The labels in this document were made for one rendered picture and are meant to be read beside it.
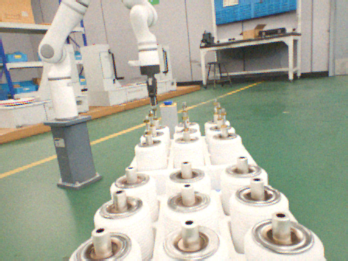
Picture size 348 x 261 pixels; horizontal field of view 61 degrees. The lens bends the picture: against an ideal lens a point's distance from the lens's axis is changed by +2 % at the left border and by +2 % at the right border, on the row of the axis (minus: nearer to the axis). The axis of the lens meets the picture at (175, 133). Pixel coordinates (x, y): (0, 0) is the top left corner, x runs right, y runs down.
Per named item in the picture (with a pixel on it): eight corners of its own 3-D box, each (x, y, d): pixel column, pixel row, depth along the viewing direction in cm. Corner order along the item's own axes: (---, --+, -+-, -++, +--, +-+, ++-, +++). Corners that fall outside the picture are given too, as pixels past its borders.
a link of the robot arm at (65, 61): (46, 42, 127) (55, 82, 130) (34, 40, 117) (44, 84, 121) (67, 40, 125) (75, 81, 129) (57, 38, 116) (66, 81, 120)
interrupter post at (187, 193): (182, 207, 49) (179, 189, 49) (182, 200, 52) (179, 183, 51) (196, 206, 49) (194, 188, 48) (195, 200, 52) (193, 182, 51)
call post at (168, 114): (167, 174, 133) (159, 107, 126) (168, 168, 140) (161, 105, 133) (182, 172, 133) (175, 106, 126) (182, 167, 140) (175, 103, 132)
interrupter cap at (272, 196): (239, 210, 46) (239, 206, 46) (231, 189, 54) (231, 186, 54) (288, 206, 46) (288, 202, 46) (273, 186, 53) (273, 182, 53)
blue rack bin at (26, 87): (1, 95, 544) (-2, 83, 539) (21, 92, 575) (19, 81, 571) (17, 94, 518) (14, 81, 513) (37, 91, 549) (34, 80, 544)
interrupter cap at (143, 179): (111, 191, 59) (110, 188, 59) (119, 177, 66) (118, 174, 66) (147, 188, 59) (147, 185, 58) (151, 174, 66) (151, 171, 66)
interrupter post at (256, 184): (252, 201, 49) (251, 182, 48) (248, 195, 51) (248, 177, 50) (266, 200, 49) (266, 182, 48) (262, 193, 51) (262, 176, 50)
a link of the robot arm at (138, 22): (146, 50, 102) (161, 50, 109) (140, 1, 98) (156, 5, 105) (131, 52, 106) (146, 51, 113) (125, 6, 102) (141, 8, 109)
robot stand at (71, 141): (56, 186, 134) (43, 122, 127) (81, 174, 146) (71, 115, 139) (78, 190, 126) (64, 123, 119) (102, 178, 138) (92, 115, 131)
